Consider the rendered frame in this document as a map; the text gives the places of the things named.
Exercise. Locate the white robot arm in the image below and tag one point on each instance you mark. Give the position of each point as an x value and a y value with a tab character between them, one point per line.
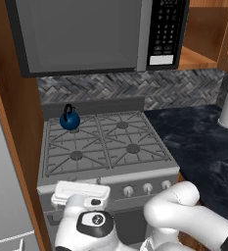
171	212

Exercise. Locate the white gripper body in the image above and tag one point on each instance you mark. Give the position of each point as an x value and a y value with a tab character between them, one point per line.
81	190

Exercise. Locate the grey microwave oven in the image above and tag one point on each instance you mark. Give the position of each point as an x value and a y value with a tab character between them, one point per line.
96	32

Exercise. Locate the grey gas stove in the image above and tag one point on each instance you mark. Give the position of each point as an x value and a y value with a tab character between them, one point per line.
105	143

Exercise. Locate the grey fridge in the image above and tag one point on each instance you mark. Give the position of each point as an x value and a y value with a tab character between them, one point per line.
8	183

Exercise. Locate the wooden open shelf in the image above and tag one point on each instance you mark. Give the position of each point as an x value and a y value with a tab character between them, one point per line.
202	36

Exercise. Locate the blue kettle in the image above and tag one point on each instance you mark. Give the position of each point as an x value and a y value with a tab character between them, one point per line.
69	120

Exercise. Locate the silver stove knob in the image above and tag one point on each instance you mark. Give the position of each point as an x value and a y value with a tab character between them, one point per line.
166	184
128	190
147	188

